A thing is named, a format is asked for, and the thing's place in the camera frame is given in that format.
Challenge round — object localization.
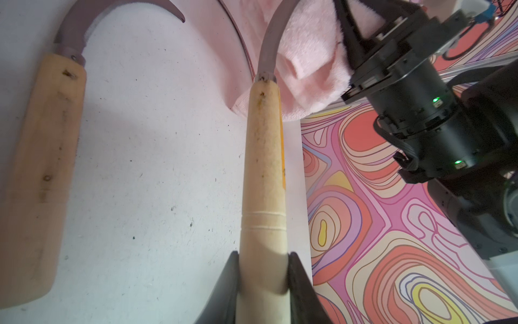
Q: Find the pink terry rag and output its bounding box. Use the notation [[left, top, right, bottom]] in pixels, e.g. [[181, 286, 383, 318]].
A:
[[226, 0, 385, 122]]

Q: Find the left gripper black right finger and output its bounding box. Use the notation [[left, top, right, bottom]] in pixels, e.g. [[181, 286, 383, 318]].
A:
[[287, 252, 332, 324]]

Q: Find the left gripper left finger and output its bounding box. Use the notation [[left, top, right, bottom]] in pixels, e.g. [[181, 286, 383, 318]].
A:
[[195, 251, 240, 324]]

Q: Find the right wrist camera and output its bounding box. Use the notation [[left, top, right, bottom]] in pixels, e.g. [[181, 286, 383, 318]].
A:
[[420, 0, 496, 24]]

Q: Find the wooden handled sickle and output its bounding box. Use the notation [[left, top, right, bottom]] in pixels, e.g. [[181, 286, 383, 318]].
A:
[[236, 1, 298, 323], [0, 0, 186, 311]]

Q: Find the orange handled sickle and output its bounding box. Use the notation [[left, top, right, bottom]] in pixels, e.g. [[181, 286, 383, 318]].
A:
[[217, 0, 256, 81]]

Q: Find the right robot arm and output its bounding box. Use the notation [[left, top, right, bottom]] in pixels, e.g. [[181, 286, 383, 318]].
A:
[[335, 1, 517, 301]]

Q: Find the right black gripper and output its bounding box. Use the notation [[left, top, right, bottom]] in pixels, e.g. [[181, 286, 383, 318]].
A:
[[334, 0, 498, 184]]

